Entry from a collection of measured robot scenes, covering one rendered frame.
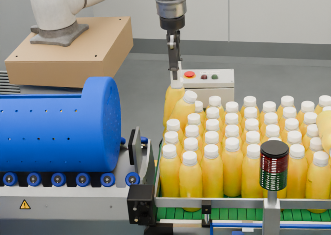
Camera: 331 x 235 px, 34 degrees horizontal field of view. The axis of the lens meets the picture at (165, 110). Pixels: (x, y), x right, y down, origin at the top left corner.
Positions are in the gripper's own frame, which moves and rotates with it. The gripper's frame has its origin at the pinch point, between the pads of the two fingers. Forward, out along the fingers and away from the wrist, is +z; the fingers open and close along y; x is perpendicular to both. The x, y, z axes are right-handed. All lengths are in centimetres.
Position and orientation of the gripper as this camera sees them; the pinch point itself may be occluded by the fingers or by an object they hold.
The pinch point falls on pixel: (176, 75)
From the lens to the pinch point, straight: 173.2
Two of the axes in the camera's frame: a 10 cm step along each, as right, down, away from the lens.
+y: -1.0, 5.1, -8.5
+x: 9.9, -0.1, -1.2
